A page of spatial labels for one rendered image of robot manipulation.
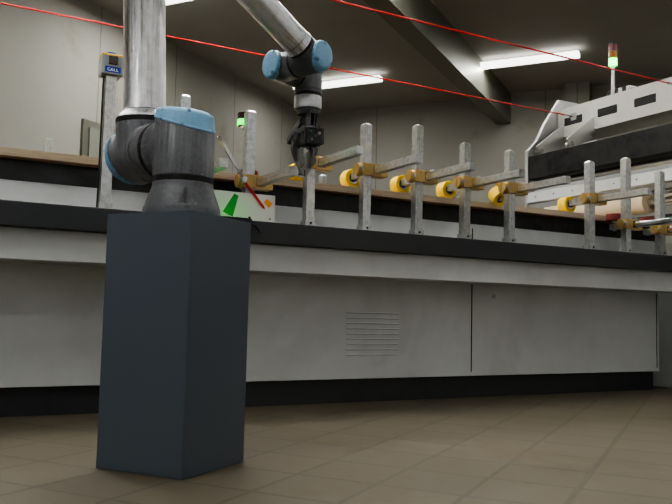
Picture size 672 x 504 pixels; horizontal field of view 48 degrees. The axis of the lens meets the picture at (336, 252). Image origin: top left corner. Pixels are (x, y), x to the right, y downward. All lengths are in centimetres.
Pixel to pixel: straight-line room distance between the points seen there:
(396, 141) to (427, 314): 774
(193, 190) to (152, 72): 38
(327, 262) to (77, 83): 524
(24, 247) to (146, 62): 81
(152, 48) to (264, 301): 127
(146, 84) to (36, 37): 553
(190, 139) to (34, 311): 113
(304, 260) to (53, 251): 90
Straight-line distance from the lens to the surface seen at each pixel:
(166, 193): 186
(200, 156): 189
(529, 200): 531
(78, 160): 281
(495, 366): 368
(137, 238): 184
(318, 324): 314
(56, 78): 766
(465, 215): 330
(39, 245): 261
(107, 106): 270
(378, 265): 305
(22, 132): 729
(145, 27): 213
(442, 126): 1085
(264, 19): 226
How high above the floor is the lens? 38
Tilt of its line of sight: 5 degrees up
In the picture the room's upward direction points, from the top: 1 degrees clockwise
